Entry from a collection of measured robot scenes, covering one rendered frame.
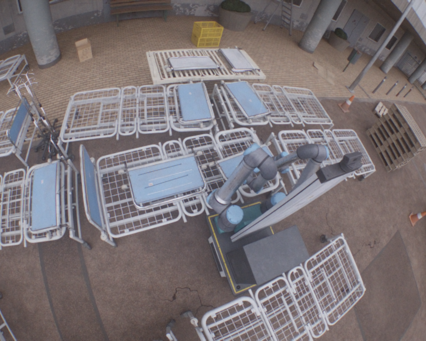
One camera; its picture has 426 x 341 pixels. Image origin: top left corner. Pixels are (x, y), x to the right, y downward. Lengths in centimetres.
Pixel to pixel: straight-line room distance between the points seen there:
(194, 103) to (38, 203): 218
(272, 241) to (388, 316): 333
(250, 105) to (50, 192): 269
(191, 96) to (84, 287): 269
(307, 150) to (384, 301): 340
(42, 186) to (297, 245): 253
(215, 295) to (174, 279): 49
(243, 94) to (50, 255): 335
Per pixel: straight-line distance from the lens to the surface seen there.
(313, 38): 767
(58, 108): 399
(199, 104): 270
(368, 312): 397
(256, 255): 170
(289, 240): 186
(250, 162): 136
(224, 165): 224
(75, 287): 264
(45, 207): 228
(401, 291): 495
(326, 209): 343
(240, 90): 317
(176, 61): 334
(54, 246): 278
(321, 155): 173
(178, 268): 239
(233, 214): 170
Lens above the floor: 239
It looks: 59 degrees down
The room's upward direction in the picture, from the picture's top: 23 degrees clockwise
